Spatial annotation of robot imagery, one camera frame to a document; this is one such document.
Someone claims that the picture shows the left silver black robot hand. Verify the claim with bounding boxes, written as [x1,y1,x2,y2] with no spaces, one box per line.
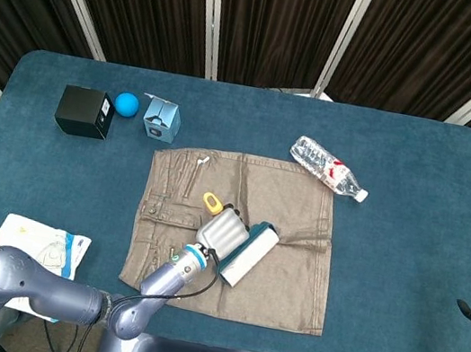
[191,197,258,264]

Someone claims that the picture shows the teal lint roller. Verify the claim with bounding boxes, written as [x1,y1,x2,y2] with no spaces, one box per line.
[188,190,286,294]

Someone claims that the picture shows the grey-brown folded shorts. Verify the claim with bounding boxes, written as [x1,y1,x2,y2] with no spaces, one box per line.
[113,135,352,338]

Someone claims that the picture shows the clear plastic water bottle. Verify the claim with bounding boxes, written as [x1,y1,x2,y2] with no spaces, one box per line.
[282,133,377,205]

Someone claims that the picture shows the light blue speaker box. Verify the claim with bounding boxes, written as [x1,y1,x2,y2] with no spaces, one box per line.
[137,92,186,145]

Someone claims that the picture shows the blue felt table cover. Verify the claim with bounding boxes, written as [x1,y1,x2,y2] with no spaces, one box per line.
[0,41,471,352]

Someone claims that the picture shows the blue ball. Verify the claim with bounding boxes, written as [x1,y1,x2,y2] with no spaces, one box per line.
[111,91,143,119]

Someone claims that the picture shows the white blue mask package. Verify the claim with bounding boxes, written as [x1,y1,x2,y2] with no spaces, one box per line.
[0,211,94,328]

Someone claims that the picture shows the black cardboard box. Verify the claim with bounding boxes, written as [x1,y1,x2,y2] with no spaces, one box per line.
[51,83,118,143]

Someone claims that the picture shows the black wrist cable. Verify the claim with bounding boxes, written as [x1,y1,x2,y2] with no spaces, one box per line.
[110,232,225,326]

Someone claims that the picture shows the black floor cable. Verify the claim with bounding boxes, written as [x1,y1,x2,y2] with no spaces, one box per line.
[36,318,83,352]

